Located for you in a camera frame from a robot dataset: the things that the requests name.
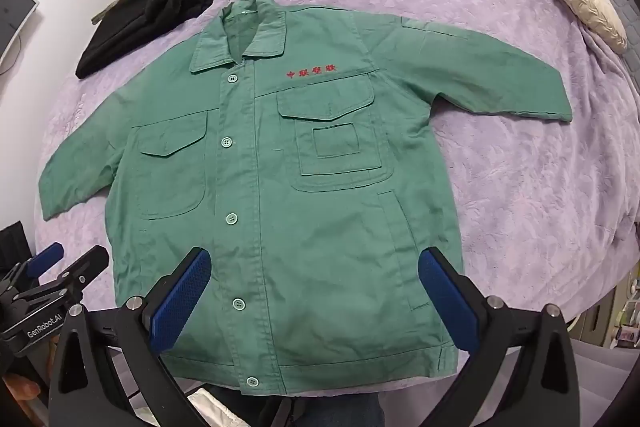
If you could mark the cluttered bedside shelf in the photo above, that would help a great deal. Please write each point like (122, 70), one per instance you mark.
(625, 314)

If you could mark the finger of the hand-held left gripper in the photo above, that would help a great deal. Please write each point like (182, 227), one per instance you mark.
(46, 259)
(85, 267)

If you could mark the green work jacket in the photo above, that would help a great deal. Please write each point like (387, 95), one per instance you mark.
(310, 232)

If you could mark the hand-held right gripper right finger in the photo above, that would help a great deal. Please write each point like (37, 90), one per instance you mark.
(446, 302)

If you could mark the person's left hand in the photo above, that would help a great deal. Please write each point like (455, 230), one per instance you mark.
(20, 393)

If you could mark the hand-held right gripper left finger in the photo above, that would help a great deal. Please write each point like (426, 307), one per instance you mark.
(184, 299)

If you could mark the wall monitor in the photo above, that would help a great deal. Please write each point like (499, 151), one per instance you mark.
(12, 12)

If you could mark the black folded garment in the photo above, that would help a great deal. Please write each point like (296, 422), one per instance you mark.
(130, 27)

